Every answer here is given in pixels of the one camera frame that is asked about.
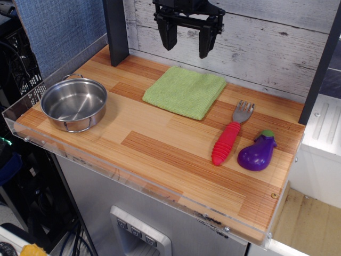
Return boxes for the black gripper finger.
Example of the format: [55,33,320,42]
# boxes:
[199,26,217,59]
[156,14,177,51]

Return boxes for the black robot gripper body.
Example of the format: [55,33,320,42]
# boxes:
[152,1,225,34]

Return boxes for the green cloth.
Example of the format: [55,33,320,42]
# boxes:
[142,66,226,121]

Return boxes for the blue fabric panel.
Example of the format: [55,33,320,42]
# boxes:
[14,0,108,78]

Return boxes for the stainless steel pot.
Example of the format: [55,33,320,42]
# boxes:
[40,74,108,133]

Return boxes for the clear acrylic table guard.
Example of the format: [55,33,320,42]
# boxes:
[3,46,304,246]

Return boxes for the purple toy eggplant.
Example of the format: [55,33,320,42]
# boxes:
[237,130,277,171]

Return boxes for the black plastic crate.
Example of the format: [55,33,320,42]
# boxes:
[1,28,42,95]

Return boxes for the white appliance at right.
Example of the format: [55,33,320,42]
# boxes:
[288,94,340,208]

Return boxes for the silver toy fridge cabinet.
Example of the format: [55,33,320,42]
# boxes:
[57,156,249,255]

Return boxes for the dark vertical post left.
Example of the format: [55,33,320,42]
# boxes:
[103,0,129,67]

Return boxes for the dark vertical post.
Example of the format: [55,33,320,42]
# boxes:
[103,0,129,67]
[298,3,340,125]

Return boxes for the red handled toy fork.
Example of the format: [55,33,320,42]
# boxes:
[211,100,255,166]

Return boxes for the dark vertical post right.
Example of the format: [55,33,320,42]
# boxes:
[298,3,340,125]

